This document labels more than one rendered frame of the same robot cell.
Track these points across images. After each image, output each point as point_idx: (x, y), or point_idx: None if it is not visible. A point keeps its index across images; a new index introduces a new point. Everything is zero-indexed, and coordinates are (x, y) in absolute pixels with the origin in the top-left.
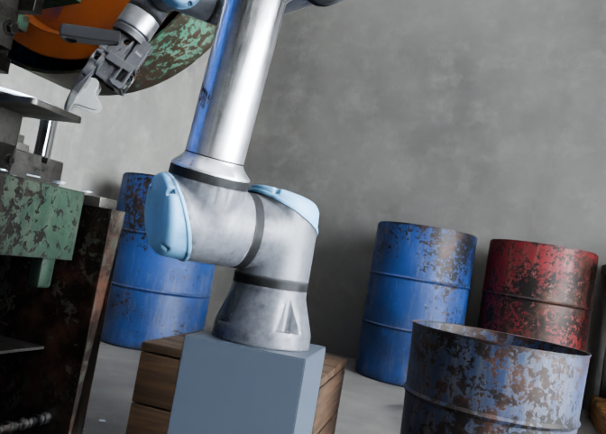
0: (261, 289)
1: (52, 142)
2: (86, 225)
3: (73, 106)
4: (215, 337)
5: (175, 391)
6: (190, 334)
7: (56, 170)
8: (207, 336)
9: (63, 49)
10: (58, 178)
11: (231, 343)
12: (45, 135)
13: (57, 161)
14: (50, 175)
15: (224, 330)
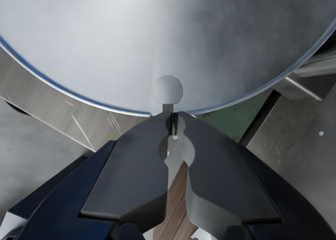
0: None
1: (325, 73)
2: (232, 140)
3: (178, 136)
4: (16, 228)
5: (28, 195)
6: (12, 214)
7: (295, 92)
8: (15, 224)
9: None
10: (294, 96)
11: (0, 235)
12: (315, 55)
13: (303, 91)
14: (277, 85)
15: (5, 235)
